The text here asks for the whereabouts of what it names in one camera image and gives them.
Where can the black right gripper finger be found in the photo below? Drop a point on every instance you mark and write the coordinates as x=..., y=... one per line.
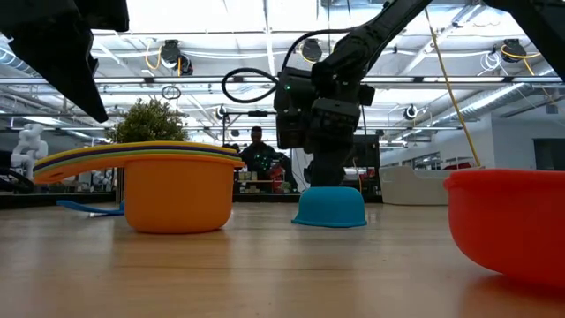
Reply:
x=329, y=170

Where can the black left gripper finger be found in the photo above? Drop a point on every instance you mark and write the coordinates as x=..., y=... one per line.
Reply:
x=66, y=66

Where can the teal measuring cup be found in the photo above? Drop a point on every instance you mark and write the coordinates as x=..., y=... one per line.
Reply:
x=331, y=207

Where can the small blue measuring cup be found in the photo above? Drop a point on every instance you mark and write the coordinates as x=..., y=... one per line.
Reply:
x=75, y=206

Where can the orange measuring cups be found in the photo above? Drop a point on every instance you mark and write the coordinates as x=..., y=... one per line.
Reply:
x=176, y=199

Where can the red measuring cup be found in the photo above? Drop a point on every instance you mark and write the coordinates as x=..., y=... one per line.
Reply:
x=507, y=221

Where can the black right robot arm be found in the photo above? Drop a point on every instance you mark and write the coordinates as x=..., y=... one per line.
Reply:
x=375, y=26

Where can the white plastic basket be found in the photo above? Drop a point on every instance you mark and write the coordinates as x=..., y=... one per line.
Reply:
x=410, y=187

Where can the black monitor screen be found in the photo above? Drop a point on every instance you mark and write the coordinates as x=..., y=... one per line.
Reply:
x=368, y=152

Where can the person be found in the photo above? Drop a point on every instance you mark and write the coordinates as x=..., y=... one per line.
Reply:
x=258, y=156

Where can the white robot statue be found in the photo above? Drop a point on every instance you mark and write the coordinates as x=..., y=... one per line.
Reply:
x=28, y=141

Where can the small potted green plant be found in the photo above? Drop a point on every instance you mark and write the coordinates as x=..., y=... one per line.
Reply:
x=148, y=123

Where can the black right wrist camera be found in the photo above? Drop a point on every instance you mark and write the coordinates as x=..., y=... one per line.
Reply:
x=293, y=115

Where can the black metal frame stand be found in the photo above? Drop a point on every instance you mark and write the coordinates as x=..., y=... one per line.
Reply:
x=258, y=113

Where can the dark wall screen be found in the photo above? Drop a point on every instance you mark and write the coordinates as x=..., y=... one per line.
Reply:
x=549, y=154

